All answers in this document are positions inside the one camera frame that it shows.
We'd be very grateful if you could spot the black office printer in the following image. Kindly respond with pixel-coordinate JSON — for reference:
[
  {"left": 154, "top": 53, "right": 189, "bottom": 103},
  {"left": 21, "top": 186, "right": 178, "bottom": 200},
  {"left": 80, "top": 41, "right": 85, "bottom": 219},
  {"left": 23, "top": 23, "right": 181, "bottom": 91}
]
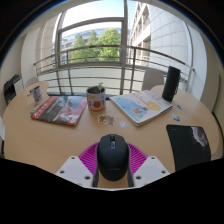
[{"left": 3, "top": 74, "right": 24, "bottom": 106}]

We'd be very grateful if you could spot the light blue picture book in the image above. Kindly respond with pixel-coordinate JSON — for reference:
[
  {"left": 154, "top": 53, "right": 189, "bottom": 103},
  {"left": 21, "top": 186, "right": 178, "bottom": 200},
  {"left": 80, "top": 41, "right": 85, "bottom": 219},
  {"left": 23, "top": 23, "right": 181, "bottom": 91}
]
[{"left": 109, "top": 89, "right": 174, "bottom": 128}]

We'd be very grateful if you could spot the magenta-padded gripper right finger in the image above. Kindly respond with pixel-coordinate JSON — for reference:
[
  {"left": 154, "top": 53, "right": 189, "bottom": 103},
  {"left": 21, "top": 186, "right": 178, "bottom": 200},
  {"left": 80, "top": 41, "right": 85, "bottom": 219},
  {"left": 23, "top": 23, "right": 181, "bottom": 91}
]
[{"left": 127, "top": 142, "right": 171, "bottom": 189}]

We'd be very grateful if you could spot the white mug with plant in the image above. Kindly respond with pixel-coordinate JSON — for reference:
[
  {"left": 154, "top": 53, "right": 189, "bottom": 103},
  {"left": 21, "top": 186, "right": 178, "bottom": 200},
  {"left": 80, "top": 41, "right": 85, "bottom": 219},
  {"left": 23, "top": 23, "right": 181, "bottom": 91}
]
[{"left": 85, "top": 82, "right": 107, "bottom": 112}]

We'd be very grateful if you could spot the black computer mouse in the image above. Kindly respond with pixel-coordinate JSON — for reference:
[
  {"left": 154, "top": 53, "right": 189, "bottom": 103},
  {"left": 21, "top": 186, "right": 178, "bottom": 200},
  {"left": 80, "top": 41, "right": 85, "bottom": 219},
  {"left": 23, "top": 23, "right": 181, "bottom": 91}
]
[{"left": 96, "top": 133, "right": 131, "bottom": 183}]

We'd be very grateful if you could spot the black printed mouse pad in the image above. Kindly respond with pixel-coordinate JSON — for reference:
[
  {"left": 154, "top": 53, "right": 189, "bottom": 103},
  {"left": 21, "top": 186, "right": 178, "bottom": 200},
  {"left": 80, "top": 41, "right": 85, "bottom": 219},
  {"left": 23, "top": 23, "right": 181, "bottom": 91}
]
[{"left": 165, "top": 124, "right": 212, "bottom": 173}]

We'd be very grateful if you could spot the red magazine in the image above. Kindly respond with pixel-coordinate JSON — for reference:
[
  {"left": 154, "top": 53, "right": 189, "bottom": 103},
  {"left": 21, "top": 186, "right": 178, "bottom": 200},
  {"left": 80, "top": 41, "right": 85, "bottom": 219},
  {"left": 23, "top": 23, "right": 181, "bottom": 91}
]
[{"left": 30, "top": 95, "right": 88, "bottom": 127}]

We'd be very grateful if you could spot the black drink bottle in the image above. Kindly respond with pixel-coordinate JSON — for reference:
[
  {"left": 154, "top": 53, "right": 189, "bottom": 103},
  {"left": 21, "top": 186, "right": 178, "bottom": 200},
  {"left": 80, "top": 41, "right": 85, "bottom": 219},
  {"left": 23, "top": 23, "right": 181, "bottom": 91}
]
[{"left": 161, "top": 65, "right": 182, "bottom": 102}]

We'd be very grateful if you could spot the white chair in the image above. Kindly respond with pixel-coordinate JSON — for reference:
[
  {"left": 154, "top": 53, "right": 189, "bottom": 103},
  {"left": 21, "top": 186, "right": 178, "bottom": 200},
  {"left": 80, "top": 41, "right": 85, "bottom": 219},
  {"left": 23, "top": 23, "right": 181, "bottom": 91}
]
[
  {"left": 141, "top": 68, "right": 165, "bottom": 92},
  {"left": 24, "top": 76, "right": 40, "bottom": 88}
]

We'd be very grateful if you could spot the brown sticker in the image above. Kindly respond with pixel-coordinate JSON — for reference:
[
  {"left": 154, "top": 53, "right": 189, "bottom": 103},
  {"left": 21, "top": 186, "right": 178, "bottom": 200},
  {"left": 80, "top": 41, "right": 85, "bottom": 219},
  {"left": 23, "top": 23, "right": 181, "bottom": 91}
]
[{"left": 97, "top": 114, "right": 116, "bottom": 126}]

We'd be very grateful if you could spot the metal balcony railing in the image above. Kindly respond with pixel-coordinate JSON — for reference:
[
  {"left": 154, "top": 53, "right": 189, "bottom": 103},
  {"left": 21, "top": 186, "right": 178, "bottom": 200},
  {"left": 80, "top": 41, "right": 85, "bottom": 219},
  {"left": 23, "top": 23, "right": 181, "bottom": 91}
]
[{"left": 33, "top": 44, "right": 196, "bottom": 96}]

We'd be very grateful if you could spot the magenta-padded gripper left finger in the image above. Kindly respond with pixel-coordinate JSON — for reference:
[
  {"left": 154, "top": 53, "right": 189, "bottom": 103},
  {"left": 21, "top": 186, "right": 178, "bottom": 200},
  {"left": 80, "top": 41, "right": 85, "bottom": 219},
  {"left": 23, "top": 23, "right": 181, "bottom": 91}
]
[{"left": 55, "top": 142, "right": 100, "bottom": 189}]

